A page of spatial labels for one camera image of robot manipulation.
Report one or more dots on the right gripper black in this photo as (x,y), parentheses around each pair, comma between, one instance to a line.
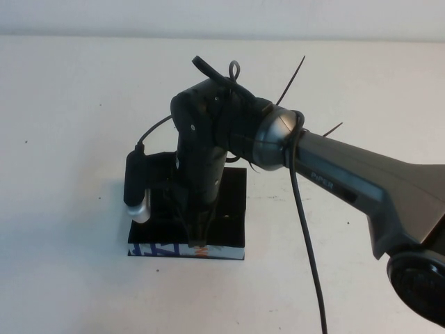
(200,174)

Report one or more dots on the black glasses case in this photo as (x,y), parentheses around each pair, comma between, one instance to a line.
(236,226)

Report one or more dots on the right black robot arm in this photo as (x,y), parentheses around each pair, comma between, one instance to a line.
(347,167)

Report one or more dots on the right camera black mount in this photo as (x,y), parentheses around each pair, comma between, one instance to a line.
(161,167)

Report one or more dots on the right black-silver wrist camera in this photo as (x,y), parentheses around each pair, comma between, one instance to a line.
(135,188)

